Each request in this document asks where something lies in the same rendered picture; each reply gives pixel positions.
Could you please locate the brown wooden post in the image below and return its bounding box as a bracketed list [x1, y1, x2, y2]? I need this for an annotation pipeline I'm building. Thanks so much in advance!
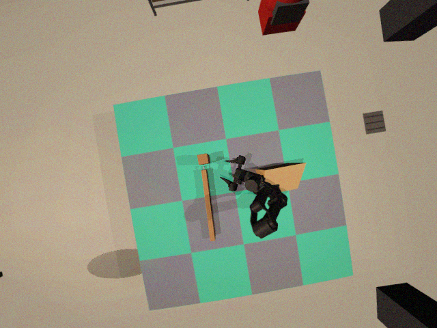
[197, 153, 210, 165]

